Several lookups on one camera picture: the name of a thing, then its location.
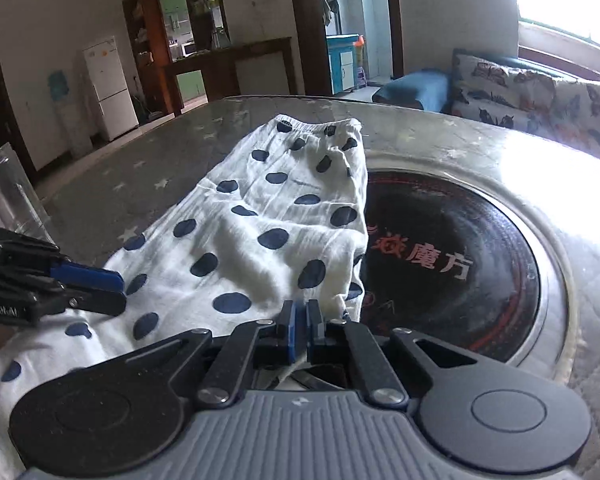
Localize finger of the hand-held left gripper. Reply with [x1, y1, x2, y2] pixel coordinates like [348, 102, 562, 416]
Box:
[64, 286, 128, 317]
[49, 259, 126, 294]

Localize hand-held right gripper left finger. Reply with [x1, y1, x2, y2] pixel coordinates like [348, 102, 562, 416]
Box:
[114, 300, 299, 407]

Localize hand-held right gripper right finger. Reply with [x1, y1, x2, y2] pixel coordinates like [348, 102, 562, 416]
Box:
[305, 300, 486, 407]

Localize white polka dot pants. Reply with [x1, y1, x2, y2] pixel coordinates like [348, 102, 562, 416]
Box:
[0, 114, 371, 480]

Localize clear plastic container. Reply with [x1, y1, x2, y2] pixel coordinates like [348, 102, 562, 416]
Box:
[0, 142, 56, 246]

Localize water dispenser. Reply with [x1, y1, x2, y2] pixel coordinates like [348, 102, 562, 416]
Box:
[47, 71, 93, 158]

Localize dark brown door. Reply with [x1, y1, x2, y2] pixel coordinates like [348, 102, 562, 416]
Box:
[0, 57, 36, 171]

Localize white refrigerator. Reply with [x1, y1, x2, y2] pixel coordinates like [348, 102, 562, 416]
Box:
[82, 36, 140, 142]

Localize black round heating plate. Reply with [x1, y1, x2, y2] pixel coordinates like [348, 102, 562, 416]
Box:
[350, 170, 541, 353]

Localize dark wooden shelf cabinet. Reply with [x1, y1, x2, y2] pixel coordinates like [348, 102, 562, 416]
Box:
[122, 0, 293, 116]

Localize blue cushion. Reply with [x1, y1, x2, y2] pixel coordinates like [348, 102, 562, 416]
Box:
[371, 70, 451, 111]

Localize blue cabinet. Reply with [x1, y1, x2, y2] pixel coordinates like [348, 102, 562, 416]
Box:
[326, 34, 360, 95]

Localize butterfly print sofa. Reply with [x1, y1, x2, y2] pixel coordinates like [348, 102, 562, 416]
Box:
[450, 49, 600, 168]

